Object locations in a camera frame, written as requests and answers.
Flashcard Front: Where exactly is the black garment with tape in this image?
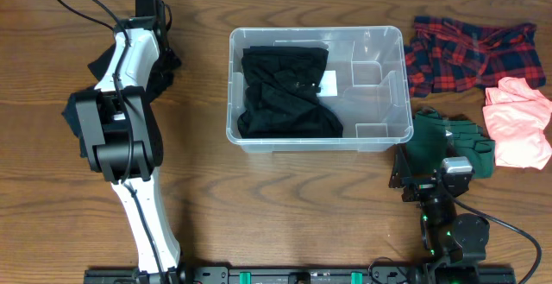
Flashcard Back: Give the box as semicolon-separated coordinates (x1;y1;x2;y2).
87;44;182;103

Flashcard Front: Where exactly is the pink garment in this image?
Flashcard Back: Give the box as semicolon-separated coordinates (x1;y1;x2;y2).
482;77;551;170

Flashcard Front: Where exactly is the large black garment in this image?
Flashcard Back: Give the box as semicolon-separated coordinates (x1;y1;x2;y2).
237;46;343;139

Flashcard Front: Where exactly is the dark teal garment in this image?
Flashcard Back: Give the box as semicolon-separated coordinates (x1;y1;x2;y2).
62;94;88;158

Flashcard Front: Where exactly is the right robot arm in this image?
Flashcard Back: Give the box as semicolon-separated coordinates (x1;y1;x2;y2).
389;146;490;283

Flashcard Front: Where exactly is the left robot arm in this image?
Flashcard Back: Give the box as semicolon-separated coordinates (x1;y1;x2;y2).
63;0;181;283

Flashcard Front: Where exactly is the dark green folded garment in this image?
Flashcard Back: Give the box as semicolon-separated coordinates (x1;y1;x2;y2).
405;108;495;179

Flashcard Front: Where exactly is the red plaid flannel shirt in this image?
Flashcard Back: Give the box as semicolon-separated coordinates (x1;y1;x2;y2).
405;16;546;98

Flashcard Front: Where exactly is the white label in bin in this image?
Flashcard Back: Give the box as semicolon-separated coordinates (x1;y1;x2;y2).
317;71;338;97

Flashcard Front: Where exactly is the clear plastic storage bin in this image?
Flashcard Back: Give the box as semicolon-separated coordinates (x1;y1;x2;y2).
226;26;414;153

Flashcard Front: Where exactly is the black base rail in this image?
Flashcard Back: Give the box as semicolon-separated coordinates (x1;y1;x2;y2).
83;265;516;284

